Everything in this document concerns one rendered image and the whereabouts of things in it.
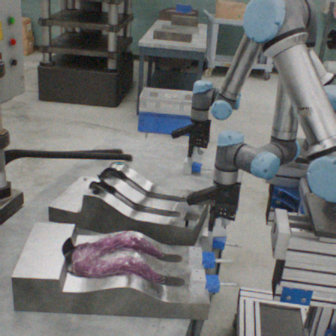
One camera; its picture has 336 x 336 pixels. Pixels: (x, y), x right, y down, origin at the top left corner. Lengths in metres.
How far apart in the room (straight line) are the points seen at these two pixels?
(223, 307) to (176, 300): 1.35
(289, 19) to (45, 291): 0.89
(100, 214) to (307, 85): 0.77
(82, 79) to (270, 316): 3.87
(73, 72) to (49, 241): 4.24
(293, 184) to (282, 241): 0.51
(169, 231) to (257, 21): 0.69
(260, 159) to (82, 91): 4.34
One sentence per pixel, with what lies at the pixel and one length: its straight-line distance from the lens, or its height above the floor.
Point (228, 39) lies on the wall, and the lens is 7.90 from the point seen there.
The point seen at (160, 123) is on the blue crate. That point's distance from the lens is 4.74.
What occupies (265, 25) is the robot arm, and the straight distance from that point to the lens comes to 1.19.
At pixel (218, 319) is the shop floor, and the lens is 2.51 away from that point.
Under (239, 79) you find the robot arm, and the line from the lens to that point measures 1.74.
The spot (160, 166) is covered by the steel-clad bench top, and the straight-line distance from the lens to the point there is 2.09.
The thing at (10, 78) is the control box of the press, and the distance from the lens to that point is 2.01.
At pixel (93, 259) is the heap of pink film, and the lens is 1.30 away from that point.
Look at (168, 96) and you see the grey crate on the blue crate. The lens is 5.04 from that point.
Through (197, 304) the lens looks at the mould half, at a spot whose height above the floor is 0.85.
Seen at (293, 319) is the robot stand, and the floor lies 0.21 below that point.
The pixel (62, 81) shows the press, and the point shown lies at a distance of 5.55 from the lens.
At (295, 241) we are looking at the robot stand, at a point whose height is 0.97.
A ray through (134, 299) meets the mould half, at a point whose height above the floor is 0.86.
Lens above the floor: 1.66
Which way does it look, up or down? 25 degrees down
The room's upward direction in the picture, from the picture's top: 5 degrees clockwise
